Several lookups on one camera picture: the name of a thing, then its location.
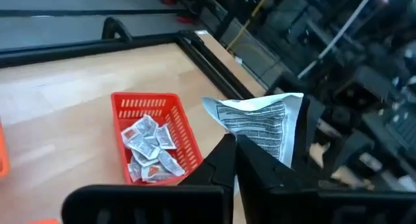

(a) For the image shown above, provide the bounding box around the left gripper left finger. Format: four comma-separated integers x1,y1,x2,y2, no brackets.
61,134,237,224

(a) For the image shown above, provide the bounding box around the white cable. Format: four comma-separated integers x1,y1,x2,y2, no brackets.
297,0,380,79

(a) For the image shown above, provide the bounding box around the yellow extension cable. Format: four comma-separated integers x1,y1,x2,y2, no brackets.
226,0,272,52

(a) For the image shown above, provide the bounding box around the white packet black text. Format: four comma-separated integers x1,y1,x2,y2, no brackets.
201,92,305,169
131,149,160,168
135,114,159,137
155,123,177,150
127,162,143,182
128,134,161,160

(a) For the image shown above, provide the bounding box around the red plastic basket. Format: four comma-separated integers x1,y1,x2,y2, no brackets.
110,92,204,186

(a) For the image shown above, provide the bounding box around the orange plastic basket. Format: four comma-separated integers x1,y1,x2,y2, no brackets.
0,118,10,179
27,218,62,224

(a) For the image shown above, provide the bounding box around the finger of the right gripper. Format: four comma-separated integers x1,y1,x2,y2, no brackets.
292,95,326,186
265,71,309,98

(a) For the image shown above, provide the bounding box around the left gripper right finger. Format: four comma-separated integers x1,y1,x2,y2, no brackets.
236,135,416,224

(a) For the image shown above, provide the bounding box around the black aluminium table frame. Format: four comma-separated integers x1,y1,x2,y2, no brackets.
0,17,255,101

